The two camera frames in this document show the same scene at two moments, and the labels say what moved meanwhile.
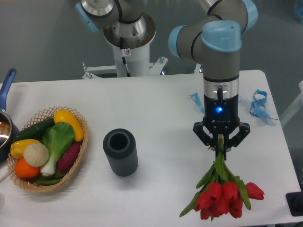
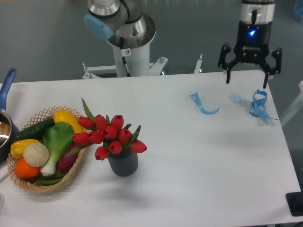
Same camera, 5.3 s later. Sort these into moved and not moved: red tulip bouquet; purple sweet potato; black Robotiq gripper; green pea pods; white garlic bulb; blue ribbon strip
Moved: red tulip bouquet; black Robotiq gripper
Not moved: white garlic bulb; purple sweet potato; blue ribbon strip; green pea pods
